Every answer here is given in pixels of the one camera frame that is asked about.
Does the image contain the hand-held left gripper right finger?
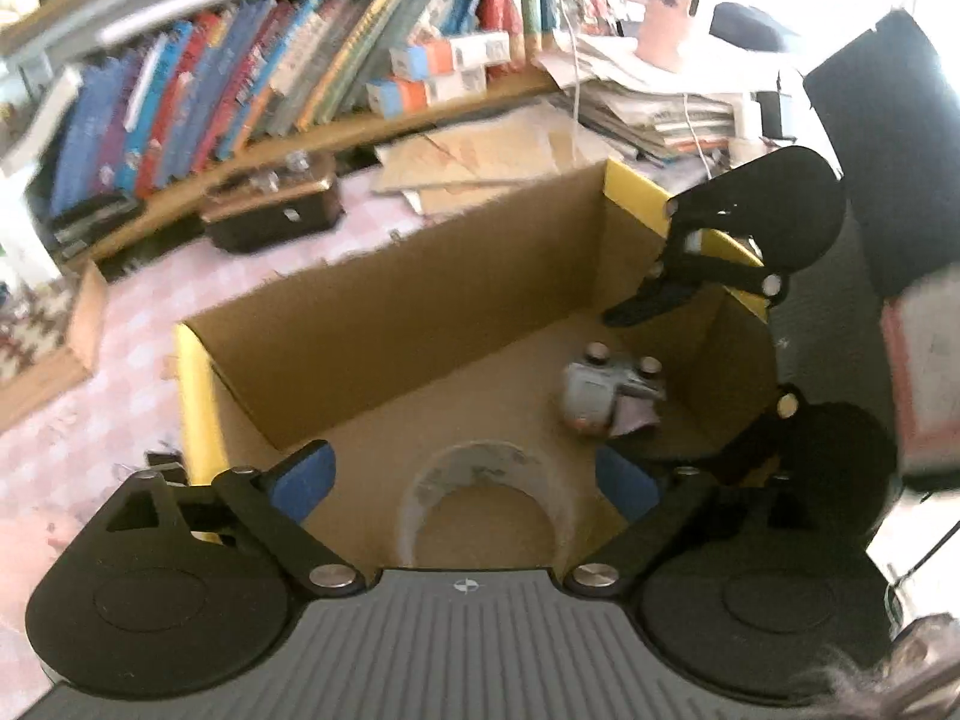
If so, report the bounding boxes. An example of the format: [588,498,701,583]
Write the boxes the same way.
[566,446,833,601]

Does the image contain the flat cardboard sheets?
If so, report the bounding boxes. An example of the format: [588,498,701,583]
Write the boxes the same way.
[373,101,610,215]

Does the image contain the dark brown case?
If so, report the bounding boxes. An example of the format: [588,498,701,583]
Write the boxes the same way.
[201,154,346,254]

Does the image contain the row of colourful books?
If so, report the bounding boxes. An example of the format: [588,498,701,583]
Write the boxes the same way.
[45,0,623,220]

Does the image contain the pink tabletop humidifier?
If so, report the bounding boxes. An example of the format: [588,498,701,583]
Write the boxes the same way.
[634,0,710,73]

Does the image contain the small grey toy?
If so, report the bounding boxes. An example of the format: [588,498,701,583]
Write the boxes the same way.
[562,343,668,440]

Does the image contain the clear tape roll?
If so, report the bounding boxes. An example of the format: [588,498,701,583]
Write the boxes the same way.
[401,441,575,567]

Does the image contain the yellow cardboard box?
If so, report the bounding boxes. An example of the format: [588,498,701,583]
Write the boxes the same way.
[174,157,781,571]

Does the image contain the white power plug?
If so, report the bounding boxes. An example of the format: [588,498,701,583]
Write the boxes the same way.
[731,97,762,142]

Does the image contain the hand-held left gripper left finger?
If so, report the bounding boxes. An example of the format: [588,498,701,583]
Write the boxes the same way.
[105,441,368,601]

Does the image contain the wooden chess box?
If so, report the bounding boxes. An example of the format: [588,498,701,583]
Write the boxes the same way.
[0,262,110,422]

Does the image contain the orange and white carton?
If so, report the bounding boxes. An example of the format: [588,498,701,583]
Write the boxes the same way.
[367,67,488,119]
[390,34,512,81]

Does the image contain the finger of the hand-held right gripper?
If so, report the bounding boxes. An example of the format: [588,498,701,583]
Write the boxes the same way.
[643,388,801,482]
[604,227,791,328]

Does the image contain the stack of papers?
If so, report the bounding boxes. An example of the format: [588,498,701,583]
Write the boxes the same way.
[540,37,740,166]

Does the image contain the white and wood bookshelf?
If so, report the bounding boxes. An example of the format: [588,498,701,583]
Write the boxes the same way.
[0,0,578,286]

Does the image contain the white cable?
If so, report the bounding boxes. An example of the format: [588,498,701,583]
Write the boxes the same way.
[544,0,587,166]

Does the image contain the black power adapter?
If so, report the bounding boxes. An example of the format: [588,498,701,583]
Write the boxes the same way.
[757,90,797,142]

